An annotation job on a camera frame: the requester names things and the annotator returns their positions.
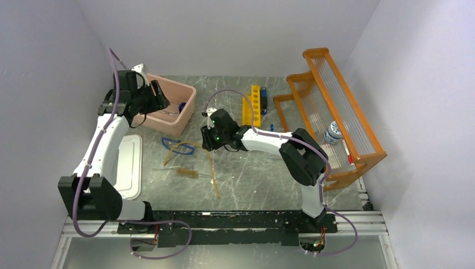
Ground blue base graduated cylinder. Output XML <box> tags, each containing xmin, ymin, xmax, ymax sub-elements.
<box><xmin>178</xmin><ymin>102</ymin><xmax>186</xmax><ymax>113</ymax></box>

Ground tan rubber tubing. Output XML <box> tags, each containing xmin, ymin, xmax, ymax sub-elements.
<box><xmin>162</xmin><ymin>141</ymin><xmax>221</xmax><ymax>198</ymax></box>

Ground blue safety glasses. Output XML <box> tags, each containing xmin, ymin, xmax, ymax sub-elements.
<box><xmin>161</xmin><ymin>137</ymin><xmax>195</xmax><ymax>155</ymax></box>

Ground brown test tube brush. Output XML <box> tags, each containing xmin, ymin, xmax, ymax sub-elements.
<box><xmin>152</xmin><ymin>166</ymin><xmax>213</xmax><ymax>179</ymax></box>

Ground metal forceps scissors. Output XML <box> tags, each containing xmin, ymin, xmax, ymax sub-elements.
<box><xmin>158</xmin><ymin>109</ymin><xmax>180</xmax><ymax>117</ymax></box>

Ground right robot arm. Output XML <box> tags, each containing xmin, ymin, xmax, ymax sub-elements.
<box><xmin>201</xmin><ymin>108</ymin><xmax>329</xmax><ymax>232</ymax></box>

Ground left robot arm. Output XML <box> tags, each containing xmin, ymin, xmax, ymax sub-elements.
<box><xmin>58</xmin><ymin>64</ymin><xmax>170</xmax><ymax>233</ymax></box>

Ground pink plastic bin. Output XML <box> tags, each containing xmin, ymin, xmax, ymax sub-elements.
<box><xmin>133</xmin><ymin>73</ymin><xmax>197</xmax><ymax>137</ymax></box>

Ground yellow test tube rack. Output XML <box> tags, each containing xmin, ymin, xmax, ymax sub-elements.
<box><xmin>241</xmin><ymin>85</ymin><xmax>262</xmax><ymax>128</ymax></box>

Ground white plastic lid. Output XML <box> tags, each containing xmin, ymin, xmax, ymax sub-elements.
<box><xmin>114</xmin><ymin>134</ymin><xmax>143</xmax><ymax>200</ymax></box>

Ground orange wooden shelf rack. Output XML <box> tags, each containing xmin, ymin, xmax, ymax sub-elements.
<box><xmin>273</xmin><ymin>48</ymin><xmax>387</xmax><ymax>191</ymax></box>

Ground white blue small jar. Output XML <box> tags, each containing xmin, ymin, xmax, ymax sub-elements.
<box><xmin>324</xmin><ymin>121</ymin><xmax>343</xmax><ymax>145</ymax></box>

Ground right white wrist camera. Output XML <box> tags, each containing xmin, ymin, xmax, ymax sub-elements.
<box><xmin>202</xmin><ymin>107</ymin><xmax>217</xmax><ymax>117</ymax></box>

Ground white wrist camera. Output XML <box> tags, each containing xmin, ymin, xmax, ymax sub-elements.
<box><xmin>131</xmin><ymin>63</ymin><xmax>150</xmax><ymax>86</ymax></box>
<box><xmin>202</xmin><ymin>107</ymin><xmax>217</xmax><ymax>117</ymax></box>

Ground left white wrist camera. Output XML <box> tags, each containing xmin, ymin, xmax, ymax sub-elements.
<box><xmin>131</xmin><ymin>63</ymin><xmax>150</xmax><ymax>86</ymax></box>

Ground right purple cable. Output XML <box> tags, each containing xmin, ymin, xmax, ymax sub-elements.
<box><xmin>204</xmin><ymin>89</ymin><xmax>358</xmax><ymax>257</ymax></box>

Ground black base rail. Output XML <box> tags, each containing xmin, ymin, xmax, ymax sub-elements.
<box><xmin>117</xmin><ymin>210</ymin><xmax>338</xmax><ymax>248</ymax></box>

